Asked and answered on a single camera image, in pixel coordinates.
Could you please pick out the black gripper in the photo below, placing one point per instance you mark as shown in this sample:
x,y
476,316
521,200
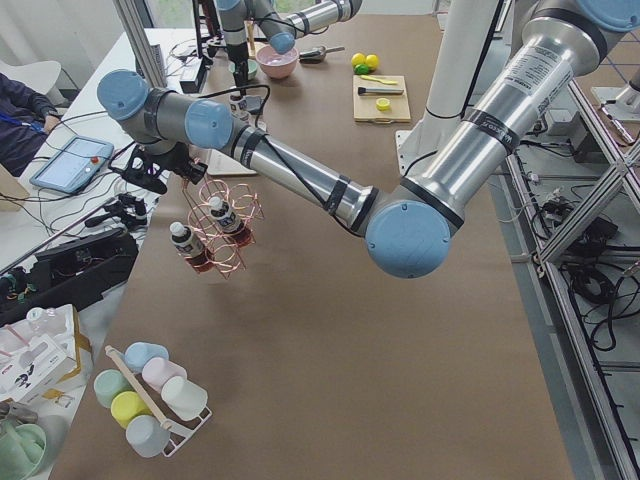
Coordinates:
x,y
239,53
178,161

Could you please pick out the tea bottle white cap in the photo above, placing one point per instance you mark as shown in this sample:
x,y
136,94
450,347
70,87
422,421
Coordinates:
x,y
189,246
238,106
229,222

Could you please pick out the copper wire bottle basket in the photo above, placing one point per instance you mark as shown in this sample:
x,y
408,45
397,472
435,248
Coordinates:
x,y
223,254

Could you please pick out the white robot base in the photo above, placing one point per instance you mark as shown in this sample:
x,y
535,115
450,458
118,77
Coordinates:
x,y
468,32

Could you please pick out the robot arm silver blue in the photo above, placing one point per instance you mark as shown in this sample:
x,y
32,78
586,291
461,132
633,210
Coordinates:
x,y
408,231
281,33

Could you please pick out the green bowl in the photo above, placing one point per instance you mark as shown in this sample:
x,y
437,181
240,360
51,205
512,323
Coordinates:
x,y
252,69

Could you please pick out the pink bowl of ice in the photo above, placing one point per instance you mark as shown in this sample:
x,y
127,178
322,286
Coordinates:
x,y
275,65

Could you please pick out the blue teach pendant tablet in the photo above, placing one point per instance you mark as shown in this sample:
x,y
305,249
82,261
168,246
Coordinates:
x,y
72,168

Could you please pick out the metal ice scoop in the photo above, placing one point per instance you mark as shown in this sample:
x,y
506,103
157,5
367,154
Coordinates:
x,y
318,54

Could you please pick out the cream serving tray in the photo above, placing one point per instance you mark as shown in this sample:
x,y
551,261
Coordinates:
x,y
220,164

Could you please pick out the yellow lemon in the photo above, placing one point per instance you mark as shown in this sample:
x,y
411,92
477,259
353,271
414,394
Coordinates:
x,y
372,62
358,59

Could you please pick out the green lime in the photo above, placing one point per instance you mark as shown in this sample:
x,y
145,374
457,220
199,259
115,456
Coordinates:
x,y
361,69

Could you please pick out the yellow plastic knife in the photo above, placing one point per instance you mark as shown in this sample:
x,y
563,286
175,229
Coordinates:
x,y
378,80

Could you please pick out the steel muddler black tip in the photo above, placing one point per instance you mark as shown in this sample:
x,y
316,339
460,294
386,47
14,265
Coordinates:
x,y
364,91

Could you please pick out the wooden cutting board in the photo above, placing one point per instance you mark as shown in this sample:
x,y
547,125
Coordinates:
x,y
364,107

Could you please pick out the half lemon slice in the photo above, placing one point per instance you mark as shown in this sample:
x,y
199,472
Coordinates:
x,y
383,104

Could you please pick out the blue plastic cup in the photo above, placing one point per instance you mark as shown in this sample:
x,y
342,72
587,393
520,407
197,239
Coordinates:
x,y
138,354

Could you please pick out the pink plastic cup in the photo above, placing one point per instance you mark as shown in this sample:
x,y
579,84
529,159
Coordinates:
x,y
158,370

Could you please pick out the green plastic cup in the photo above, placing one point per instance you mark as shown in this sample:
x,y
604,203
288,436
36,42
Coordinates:
x,y
108,384

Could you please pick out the yellow plastic cup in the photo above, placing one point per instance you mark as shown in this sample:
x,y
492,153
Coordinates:
x,y
126,406

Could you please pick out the white plastic cup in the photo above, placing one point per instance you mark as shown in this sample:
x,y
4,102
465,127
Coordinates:
x,y
184,397

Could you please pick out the white cup rack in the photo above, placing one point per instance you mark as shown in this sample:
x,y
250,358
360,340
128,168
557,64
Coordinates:
x,y
181,432

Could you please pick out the grey plastic cup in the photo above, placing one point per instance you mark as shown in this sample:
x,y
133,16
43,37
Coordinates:
x,y
146,436

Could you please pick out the aluminium frame post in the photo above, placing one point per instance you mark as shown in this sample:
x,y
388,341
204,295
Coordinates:
x,y
147,63

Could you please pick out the black electronics frame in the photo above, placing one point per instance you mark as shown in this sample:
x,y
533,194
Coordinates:
x,y
77,273

